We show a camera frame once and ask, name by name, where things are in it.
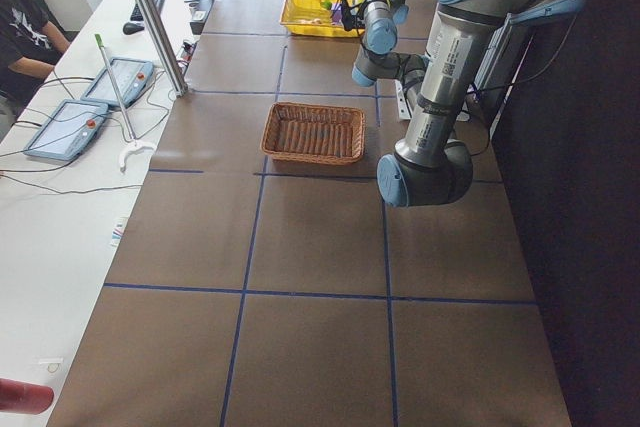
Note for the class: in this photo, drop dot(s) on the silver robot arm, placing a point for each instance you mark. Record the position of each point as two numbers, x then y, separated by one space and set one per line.
376 23
430 166

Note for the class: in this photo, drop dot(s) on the brown wicker basket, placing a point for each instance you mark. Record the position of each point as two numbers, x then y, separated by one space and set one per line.
317 134

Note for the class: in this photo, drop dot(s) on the yellow woven plastic basket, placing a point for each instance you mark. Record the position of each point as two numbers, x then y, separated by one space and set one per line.
296 14

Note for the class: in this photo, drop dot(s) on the purple foam cube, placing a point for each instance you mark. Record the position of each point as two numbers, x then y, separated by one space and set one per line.
336 14

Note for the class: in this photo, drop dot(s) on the white reacher grabber stick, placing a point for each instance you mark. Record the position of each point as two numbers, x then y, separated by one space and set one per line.
133 144

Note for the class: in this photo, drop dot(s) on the far teach pendant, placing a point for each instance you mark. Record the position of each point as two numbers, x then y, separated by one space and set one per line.
131 77

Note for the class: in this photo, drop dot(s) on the teach pendant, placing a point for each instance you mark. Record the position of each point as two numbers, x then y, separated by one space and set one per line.
131 77
68 131

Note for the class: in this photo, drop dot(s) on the black computer mouse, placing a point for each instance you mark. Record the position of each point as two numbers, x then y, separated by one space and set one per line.
131 27

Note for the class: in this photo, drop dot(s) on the near teach pendant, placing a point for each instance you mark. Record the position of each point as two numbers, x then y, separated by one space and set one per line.
68 131

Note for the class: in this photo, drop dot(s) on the seated person in black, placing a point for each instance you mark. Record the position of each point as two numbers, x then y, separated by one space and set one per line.
31 46

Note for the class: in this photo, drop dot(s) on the red cylinder object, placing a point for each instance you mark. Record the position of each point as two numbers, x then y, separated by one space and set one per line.
25 398

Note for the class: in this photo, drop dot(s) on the aluminium frame post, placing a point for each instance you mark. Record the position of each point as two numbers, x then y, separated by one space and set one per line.
163 46

